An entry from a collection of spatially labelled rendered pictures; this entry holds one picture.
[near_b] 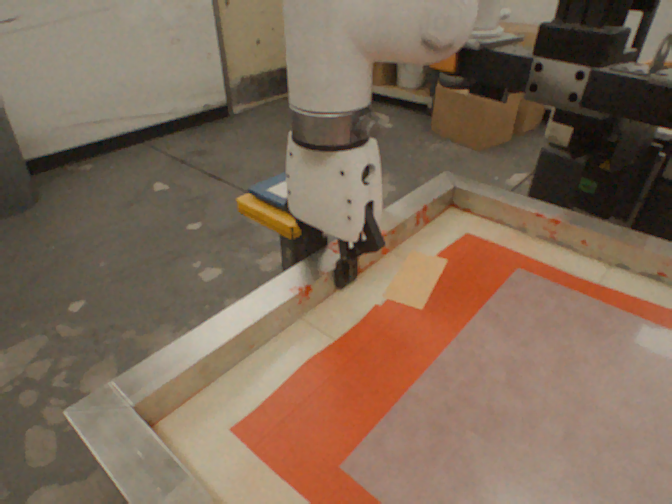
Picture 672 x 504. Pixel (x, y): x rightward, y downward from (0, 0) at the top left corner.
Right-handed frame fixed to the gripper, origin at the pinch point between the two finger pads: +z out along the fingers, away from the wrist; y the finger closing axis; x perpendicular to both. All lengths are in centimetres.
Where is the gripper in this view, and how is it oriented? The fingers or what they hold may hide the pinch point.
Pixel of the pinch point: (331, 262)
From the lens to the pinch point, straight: 50.8
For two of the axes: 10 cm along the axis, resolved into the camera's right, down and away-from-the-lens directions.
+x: -6.6, 4.5, -6.0
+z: 0.0, 8.0, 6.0
